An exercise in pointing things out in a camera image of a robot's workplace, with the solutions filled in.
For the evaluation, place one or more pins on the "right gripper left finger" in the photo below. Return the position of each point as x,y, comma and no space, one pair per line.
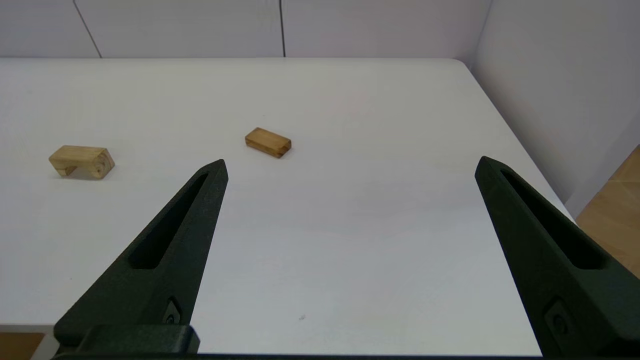
150,290

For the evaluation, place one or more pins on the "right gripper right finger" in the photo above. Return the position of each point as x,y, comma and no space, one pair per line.
565,280

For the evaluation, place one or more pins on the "arched wooden block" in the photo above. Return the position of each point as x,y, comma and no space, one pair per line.
82,157

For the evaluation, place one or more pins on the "rectangular wooden block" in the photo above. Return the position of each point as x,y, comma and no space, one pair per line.
267,141

